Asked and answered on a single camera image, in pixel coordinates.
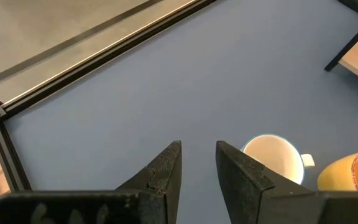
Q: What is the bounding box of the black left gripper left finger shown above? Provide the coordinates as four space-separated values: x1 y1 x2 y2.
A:
0 139 183 224

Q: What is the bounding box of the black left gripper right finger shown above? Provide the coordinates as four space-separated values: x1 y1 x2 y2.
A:
215 140 358 224

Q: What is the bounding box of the light blue mug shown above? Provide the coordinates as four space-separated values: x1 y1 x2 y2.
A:
240 133 316 185

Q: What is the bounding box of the blue grey table mat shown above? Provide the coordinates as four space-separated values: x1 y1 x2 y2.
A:
3 0 358 224

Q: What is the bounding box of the yellow mug with white handle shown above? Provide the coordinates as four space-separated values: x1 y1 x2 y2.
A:
317 148 358 192

